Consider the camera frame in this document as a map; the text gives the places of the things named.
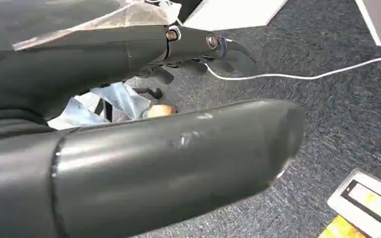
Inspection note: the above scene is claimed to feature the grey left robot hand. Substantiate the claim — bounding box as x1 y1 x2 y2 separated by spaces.
0 25 307 238

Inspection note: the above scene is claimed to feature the small orange object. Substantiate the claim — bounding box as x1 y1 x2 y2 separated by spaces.
146 104 179 119

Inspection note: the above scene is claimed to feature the ribbed grey left arm sleeve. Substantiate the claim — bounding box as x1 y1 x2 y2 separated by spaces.
0 109 53 144

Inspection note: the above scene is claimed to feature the yellow sheet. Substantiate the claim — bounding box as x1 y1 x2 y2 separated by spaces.
317 215 367 238

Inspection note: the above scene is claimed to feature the white scale with display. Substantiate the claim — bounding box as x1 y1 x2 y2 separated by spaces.
326 168 381 238

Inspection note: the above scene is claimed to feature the white cable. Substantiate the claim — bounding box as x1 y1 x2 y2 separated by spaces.
204 56 381 81

